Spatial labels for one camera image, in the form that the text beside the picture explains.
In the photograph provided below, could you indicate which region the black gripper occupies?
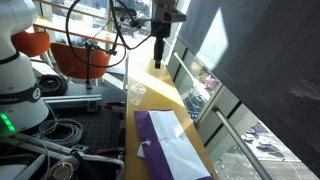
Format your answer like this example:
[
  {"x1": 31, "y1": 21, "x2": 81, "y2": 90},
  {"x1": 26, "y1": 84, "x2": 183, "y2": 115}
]
[{"x1": 150, "y1": 19, "x2": 173, "y2": 70}]

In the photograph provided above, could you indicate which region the purple cloth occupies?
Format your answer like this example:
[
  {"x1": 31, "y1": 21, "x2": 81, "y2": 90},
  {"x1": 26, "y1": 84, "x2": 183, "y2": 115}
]
[{"x1": 133, "y1": 109, "x2": 214, "y2": 180}]

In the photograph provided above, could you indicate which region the clear plastic cup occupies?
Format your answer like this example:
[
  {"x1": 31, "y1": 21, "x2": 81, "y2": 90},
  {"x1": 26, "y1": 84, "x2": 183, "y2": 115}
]
[{"x1": 129, "y1": 83, "x2": 147, "y2": 107}]

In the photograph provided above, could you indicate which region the black tripod stand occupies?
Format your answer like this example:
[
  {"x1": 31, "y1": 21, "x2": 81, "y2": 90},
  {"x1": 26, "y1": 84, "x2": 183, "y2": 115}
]
[{"x1": 83, "y1": 39, "x2": 118, "y2": 91}]

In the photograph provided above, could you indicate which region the orange chair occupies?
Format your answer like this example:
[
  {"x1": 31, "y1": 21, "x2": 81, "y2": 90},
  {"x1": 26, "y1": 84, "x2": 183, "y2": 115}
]
[
  {"x1": 10, "y1": 30, "x2": 51, "y2": 58},
  {"x1": 49, "y1": 42, "x2": 112, "y2": 81}
]

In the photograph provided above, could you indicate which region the black perforated breadboard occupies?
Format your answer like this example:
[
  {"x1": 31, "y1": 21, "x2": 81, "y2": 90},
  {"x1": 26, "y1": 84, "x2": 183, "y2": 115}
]
[{"x1": 42, "y1": 82, "x2": 127, "y2": 158}]

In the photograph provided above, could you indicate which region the white paper label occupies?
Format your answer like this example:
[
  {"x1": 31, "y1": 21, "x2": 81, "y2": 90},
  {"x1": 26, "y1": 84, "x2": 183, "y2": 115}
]
[{"x1": 136, "y1": 139, "x2": 153, "y2": 160}]

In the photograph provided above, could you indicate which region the dark roller blind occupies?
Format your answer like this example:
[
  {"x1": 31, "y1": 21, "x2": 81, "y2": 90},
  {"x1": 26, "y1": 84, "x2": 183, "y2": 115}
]
[{"x1": 176, "y1": 0, "x2": 320, "y2": 178}]

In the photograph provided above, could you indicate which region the metal handrail bar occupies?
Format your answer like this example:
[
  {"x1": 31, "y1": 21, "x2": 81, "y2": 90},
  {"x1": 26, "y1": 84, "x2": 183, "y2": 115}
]
[{"x1": 162, "y1": 37, "x2": 275, "y2": 180}]

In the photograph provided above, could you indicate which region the round metal lens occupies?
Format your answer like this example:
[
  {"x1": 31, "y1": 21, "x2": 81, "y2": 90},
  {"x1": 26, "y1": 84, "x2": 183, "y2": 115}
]
[{"x1": 48, "y1": 160, "x2": 76, "y2": 180}]

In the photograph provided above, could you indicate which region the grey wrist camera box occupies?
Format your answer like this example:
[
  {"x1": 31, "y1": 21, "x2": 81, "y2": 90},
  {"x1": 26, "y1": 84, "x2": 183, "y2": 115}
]
[{"x1": 162, "y1": 4, "x2": 188, "y2": 24}]

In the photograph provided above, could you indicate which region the red-handled clamp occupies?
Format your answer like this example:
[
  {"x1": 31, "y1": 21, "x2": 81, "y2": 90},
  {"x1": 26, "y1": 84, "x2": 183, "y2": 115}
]
[
  {"x1": 103, "y1": 101, "x2": 127, "y2": 111},
  {"x1": 94, "y1": 146, "x2": 127, "y2": 158}
]

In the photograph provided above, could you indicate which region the grey window frame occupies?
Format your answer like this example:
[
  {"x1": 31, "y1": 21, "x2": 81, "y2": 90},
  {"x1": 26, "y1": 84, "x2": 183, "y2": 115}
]
[{"x1": 166, "y1": 39, "x2": 258, "y2": 168}]

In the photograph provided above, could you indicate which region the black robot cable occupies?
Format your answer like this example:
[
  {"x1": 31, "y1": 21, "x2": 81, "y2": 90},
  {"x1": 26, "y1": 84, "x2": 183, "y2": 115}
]
[{"x1": 65, "y1": 0, "x2": 155, "y2": 70}]

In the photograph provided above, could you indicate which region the grey cable coil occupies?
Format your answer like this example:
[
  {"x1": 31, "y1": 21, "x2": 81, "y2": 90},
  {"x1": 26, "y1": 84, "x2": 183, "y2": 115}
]
[{"x1": 35, "y1": 117, "x2": 85, "y2": 148}]

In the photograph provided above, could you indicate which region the wooden balcony rail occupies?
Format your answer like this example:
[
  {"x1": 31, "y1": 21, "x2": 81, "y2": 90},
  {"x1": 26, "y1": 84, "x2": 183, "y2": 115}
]
[{"x1": 32, "y1": 0, "x2": 154, "y2": 45}]

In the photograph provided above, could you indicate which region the black cable coil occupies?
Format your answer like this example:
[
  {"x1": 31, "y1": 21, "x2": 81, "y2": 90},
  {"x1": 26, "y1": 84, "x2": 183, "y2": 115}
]
[{"x1": 35, "y1": 74, "x2": 70, "y2": 98}]

